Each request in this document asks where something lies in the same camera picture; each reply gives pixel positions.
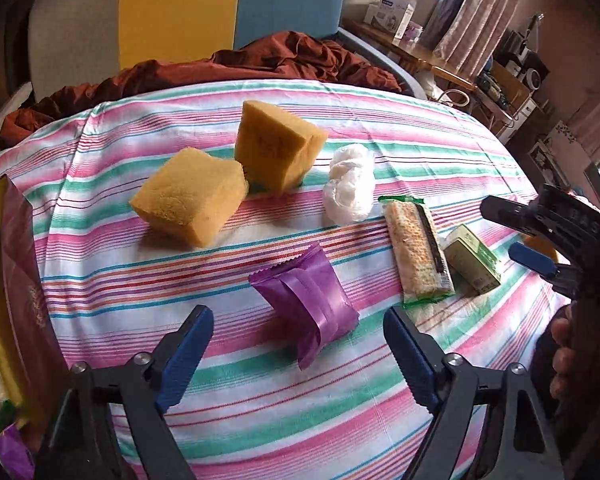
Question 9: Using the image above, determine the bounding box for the green small carton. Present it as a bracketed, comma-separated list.
[443, 224, 501, 295]

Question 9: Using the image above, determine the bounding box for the yellow sponge block front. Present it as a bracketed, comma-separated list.
[130, 148, 249, 247]

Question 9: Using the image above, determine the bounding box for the yellow sponge block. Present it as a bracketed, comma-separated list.
[130, 148, 249, 247]
[234, 100, 328, 195]

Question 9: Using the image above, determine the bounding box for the purple cartoon snack packet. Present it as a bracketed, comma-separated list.
[0, 422, 34, 480]

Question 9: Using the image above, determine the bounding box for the person right hand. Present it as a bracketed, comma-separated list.
[550, 306, 576, 400]

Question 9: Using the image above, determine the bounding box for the small yellow sponge far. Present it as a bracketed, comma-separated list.
[522, 234, 559, 263]

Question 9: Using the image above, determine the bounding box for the gold metal tin box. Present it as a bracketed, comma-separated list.
[0, 174, 68, 453]

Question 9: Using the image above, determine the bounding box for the striped bed sheet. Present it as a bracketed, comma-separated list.
[0, 80, 564, 479]

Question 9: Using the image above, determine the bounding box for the wooden desk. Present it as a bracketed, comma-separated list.
[342, 18, 476, 91]

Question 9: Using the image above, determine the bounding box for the pink checked curtain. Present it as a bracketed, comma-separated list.
[434, 0, 520, 79]

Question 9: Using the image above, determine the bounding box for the white appliance box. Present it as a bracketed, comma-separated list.
[364, 0, 416, 42]

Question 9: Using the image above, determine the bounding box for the rust red blanket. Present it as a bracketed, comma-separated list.
[0, 30, 405, 150]

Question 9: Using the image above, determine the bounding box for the grey yellow blue headboard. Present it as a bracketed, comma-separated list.
[28, 0, 342, 99]

